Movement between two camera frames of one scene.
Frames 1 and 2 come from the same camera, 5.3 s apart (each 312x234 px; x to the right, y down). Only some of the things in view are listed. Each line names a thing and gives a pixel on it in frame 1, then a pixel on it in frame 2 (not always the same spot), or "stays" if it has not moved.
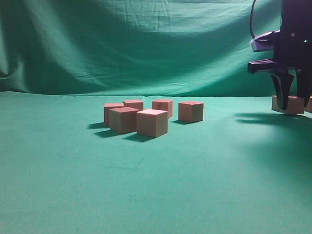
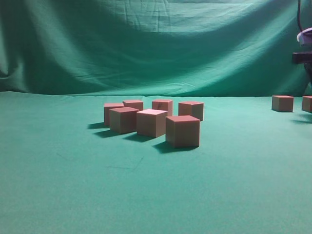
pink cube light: (152, 123) stays
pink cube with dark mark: (164, 105) stays
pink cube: (123, 120) stays
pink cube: (108, 106) → (120, 119)
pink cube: (296, 105) → (182, 131)
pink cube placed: (190, 111) stays
